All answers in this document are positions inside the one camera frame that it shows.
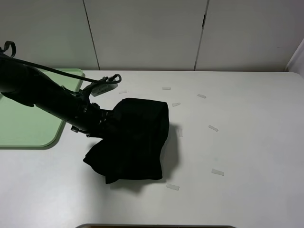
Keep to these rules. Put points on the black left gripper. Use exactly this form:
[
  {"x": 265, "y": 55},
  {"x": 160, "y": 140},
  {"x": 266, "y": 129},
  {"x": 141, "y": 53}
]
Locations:
[{"x": 89, "y": 119}]

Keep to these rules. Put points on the black short sleeve t-shirt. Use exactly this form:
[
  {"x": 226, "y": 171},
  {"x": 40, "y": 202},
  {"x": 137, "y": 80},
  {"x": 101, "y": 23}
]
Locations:
[{"x": 131, "y": 148}]

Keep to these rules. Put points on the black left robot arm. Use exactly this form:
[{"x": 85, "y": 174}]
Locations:
[{"x": 31, "y": 87}]

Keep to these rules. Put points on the light green plastic tray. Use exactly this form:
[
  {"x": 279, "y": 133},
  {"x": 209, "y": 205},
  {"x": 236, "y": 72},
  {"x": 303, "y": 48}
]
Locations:
[{"x": 23, "y": 127}]

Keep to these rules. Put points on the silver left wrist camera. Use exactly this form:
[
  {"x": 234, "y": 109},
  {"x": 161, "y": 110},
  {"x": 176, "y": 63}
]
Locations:
[{"x": 98, "y": 89}]

